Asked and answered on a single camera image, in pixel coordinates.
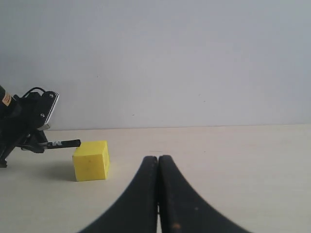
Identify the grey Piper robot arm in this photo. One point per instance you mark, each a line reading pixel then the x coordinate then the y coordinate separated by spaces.
pixel 158 195

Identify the black and white marker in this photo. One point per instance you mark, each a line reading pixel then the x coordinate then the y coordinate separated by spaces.
pixel 61 144

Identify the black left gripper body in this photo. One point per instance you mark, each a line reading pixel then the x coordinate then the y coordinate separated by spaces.
pixel 18 115

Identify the yellow foam cube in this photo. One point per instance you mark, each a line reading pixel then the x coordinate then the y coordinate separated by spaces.
pixel 91 161

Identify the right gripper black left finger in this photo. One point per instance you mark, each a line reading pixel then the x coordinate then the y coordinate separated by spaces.
pixel 135 211

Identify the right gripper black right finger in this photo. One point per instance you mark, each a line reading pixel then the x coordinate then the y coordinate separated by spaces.
pixel 182 209

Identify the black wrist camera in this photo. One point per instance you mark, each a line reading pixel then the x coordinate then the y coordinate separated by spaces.
pixel 46 106

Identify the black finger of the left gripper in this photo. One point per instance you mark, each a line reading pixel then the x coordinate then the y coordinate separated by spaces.
pixel 6 147
pixel 33 141

